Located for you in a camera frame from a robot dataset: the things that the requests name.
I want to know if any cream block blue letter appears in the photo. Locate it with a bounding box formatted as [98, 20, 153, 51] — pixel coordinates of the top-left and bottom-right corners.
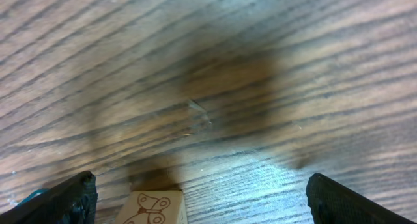
[18, 188, 49, 206]

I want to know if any red top wooden block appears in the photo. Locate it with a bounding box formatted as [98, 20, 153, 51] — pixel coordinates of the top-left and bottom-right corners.
[115, 190, 188, 224]

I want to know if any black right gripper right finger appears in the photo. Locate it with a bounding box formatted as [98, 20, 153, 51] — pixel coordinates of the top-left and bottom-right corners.
[306, 173, 416, 224]

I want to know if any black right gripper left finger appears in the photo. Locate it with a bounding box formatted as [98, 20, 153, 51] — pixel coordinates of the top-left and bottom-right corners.
[1, 171, 98, 224]

